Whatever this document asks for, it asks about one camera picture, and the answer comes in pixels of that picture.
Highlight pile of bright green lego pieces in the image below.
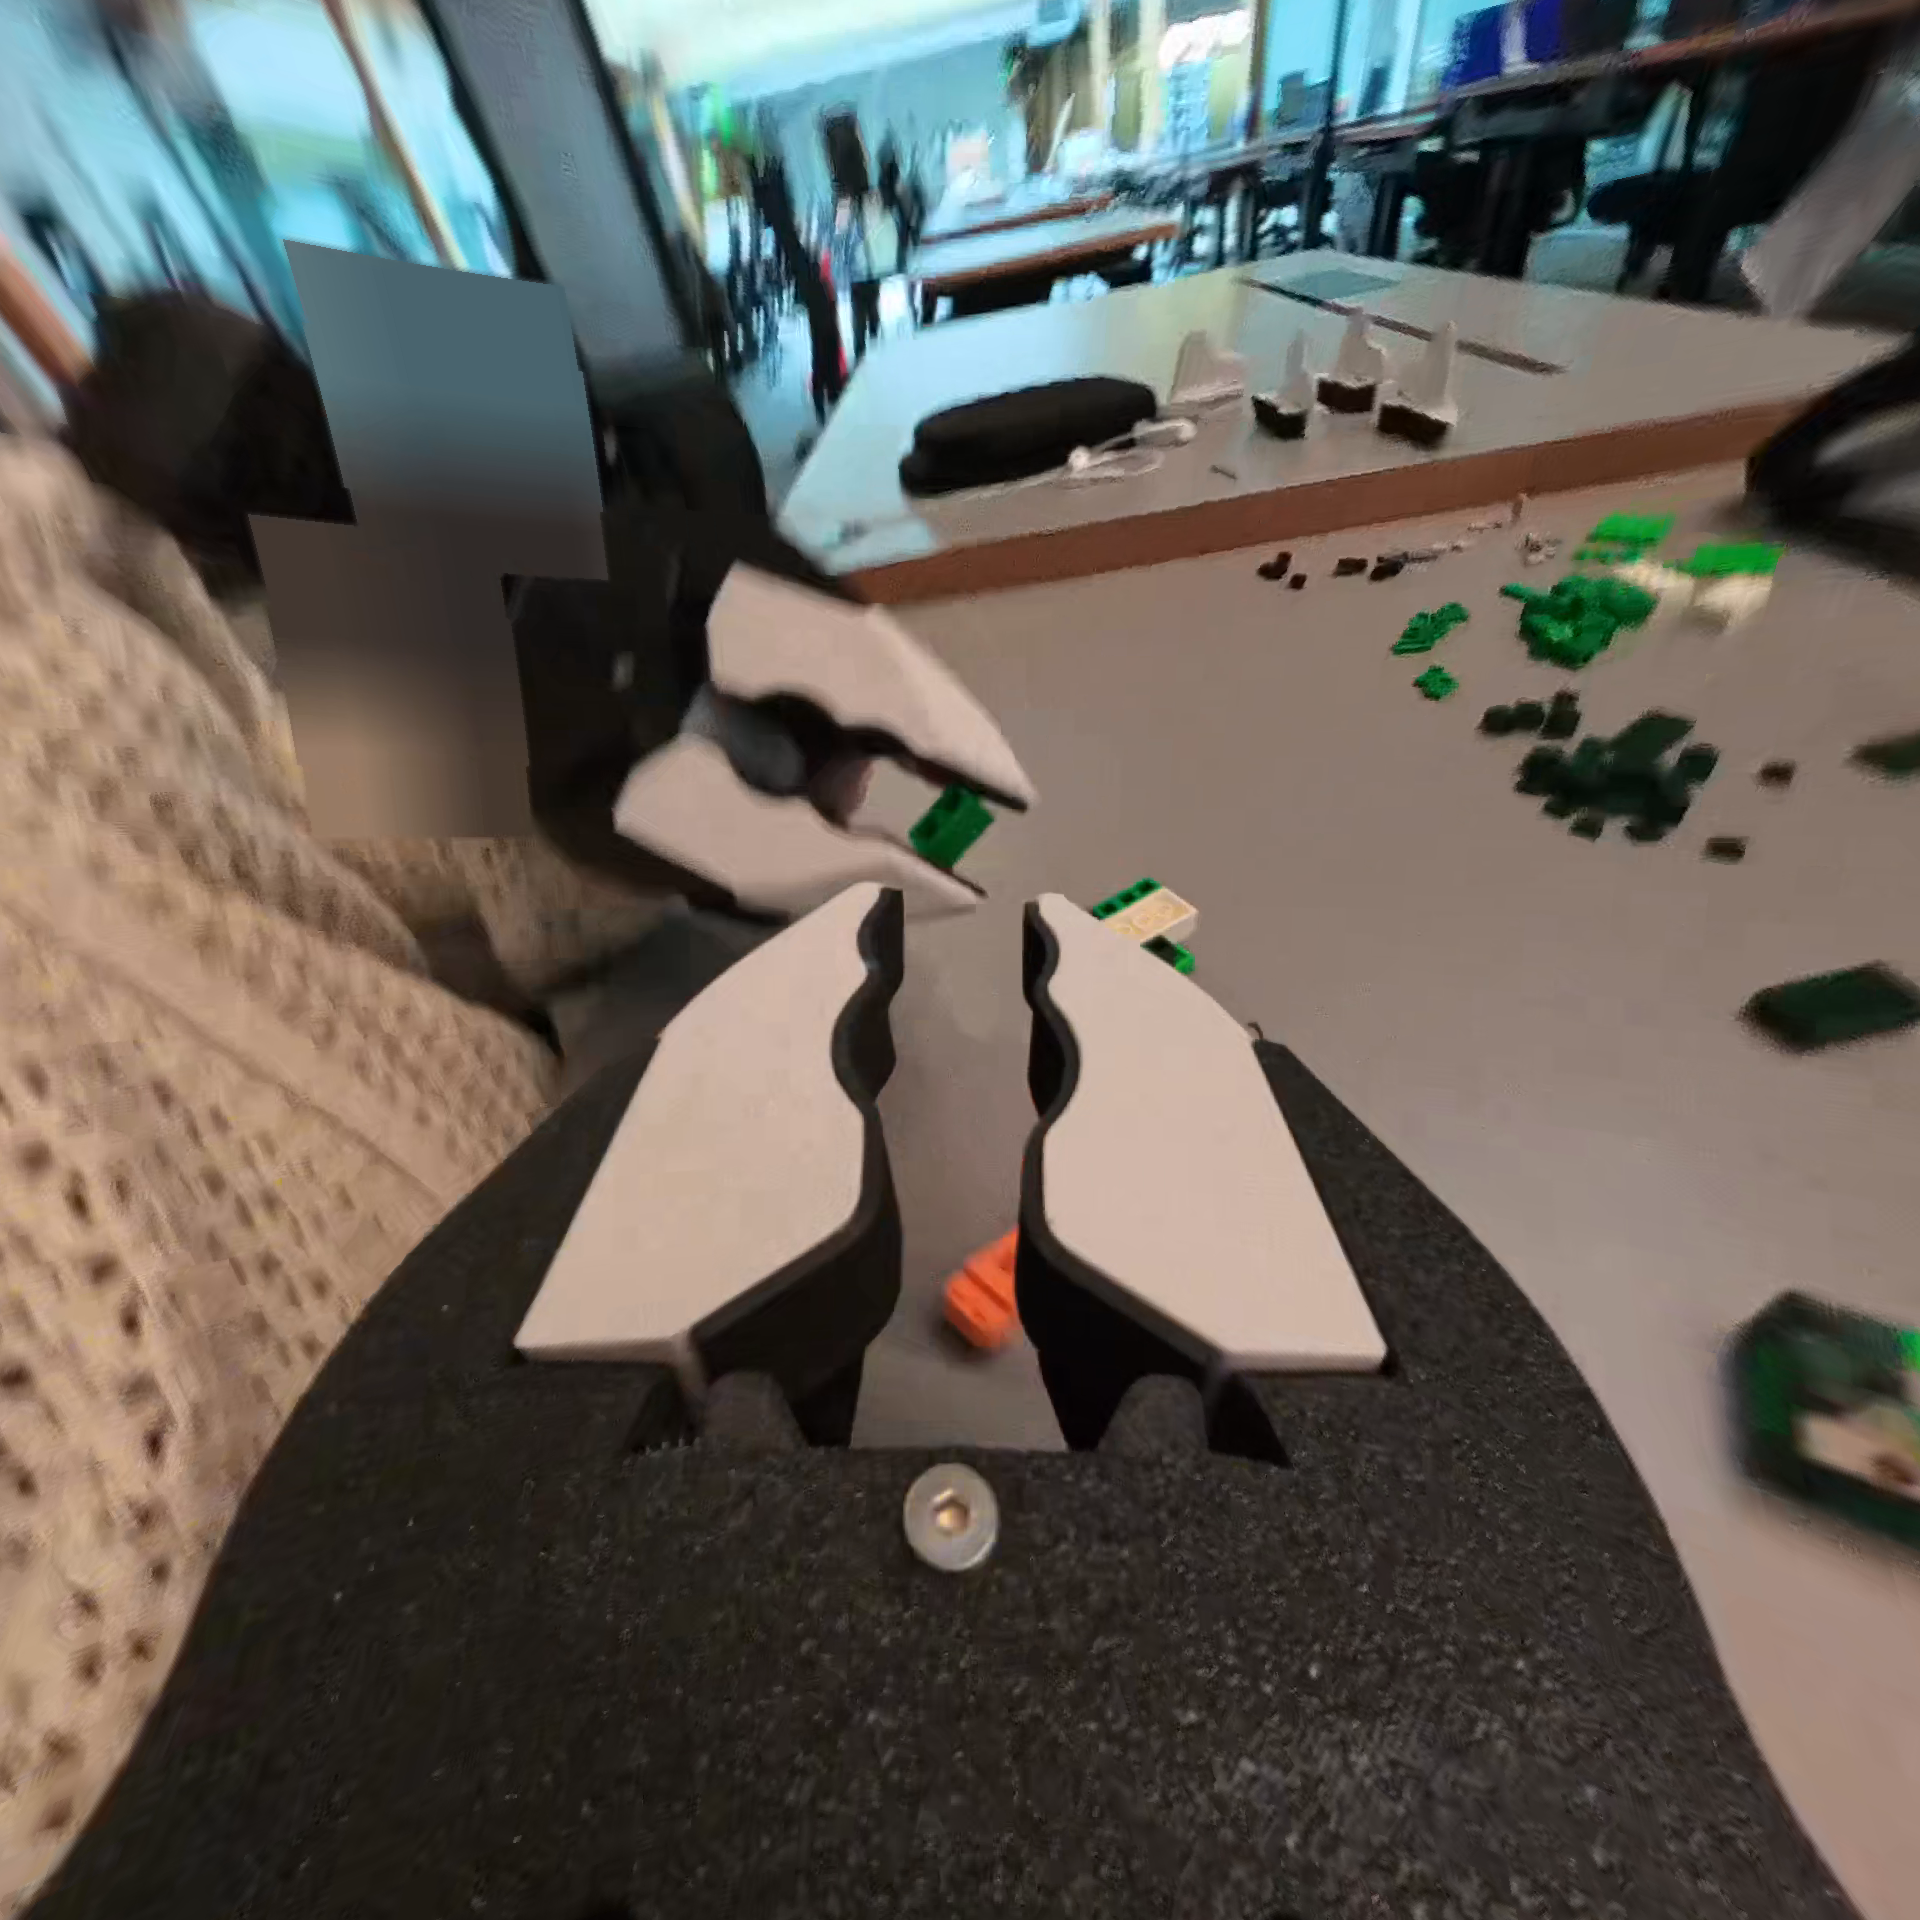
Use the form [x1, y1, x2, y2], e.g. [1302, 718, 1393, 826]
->
[1387, 511, 1788, 705]

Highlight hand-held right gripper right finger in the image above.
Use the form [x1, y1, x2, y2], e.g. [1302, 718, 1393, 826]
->
[1016, 891, 1390, 1376]

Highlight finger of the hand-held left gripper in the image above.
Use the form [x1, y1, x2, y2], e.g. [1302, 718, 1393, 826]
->
[703, 563, 1040, 818]
[613, 737, 988, 925]

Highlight small lego creeper head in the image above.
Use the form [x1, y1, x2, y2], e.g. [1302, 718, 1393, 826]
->
[1725, 1289, 1920, 1547]

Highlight scattered light grey lego pieces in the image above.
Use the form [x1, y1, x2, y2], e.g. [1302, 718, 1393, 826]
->
[1411, 496, 1561, 570]

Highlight white wired earphones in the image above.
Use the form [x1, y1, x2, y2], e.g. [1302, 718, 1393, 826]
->
[1064, 416, 1203, 486]

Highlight black and white spare gripper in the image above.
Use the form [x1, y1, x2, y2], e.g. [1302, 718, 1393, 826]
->
[1747, 346, 1920, 573]

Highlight orange brick separator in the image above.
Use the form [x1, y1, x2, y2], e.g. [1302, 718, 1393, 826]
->
[942, 1230, 1023, 1350]

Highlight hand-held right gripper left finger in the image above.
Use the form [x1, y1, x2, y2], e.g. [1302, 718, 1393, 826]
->
[512, 883, 905, 1367]

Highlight black fabric pouch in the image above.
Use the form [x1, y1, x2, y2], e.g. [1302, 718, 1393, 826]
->
[895, 376, 1161, 496]

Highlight wooden top office desk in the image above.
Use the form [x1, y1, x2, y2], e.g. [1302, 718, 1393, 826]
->
[907, 202, 1191, 321]

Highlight long bright green lego brick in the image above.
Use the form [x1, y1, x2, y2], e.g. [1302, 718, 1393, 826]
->
[907, 785, 998, 873]

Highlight pile of dark green lego pieces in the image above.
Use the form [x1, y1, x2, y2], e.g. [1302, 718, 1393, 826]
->
[1476, 691, 1801, 864]

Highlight green and white lego assembly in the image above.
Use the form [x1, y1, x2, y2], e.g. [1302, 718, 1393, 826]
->
[1093, 878, 1204, 977]

